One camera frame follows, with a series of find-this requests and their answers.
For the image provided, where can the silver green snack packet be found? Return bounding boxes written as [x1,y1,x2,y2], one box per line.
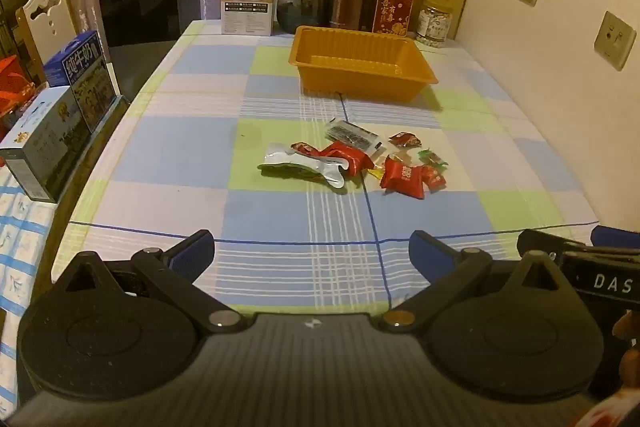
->
[258,142,349,190]

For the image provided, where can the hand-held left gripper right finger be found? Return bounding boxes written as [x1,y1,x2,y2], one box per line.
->
[382,230,582,334]

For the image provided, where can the green glass jar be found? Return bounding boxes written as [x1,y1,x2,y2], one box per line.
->
[276,0,329,35]

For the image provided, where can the white wooden chair back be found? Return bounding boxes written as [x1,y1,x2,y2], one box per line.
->
[15,0,81,84]

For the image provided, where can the clear dark sesame bar packet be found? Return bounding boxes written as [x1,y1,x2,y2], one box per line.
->
[324,118,385,154]

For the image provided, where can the orange plastic tray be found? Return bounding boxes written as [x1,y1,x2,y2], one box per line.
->
[289,25,439,104]

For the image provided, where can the beige round-hole wall socket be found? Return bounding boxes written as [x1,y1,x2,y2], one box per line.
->
[593,11,637,72]

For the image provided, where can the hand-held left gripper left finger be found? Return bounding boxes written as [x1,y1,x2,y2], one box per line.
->
[51,229,256,336]

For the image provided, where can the clear plastic candy jar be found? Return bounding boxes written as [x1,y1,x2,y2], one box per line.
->
[415,0,454,49]

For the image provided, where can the small red square packet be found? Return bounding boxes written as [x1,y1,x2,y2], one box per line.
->
[420,165,447,190]

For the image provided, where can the large red snack packet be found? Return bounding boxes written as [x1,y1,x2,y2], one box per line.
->
[379,155,427,200]

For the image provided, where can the dark blue milk carton box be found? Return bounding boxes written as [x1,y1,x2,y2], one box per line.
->
[42,31,122,134]

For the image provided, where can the red gift bag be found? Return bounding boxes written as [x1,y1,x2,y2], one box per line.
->
[0,54,47,128]

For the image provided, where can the light blue carton box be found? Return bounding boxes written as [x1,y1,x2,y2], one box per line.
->
[0,85,94,204]

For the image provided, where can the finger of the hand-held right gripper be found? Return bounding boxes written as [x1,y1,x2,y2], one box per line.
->
[590,225,640,251]
[516,229,593,260]

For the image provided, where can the red gift box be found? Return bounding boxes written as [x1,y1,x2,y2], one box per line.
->
[367,0,419,38]

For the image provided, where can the person's right hand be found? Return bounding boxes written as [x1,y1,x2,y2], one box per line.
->
[613,309,640,375]

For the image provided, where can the blue white patterned cloth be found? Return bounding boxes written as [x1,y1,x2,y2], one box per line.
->
[0,167,71,414]

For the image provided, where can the small dark red packet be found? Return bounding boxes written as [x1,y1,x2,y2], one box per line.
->
[388,132,424,149]

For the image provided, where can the red cartoon face snack packet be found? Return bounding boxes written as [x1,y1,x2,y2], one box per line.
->
[320,142,374,176]

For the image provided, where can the green candy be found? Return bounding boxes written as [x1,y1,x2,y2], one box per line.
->
[417,149,449,168]

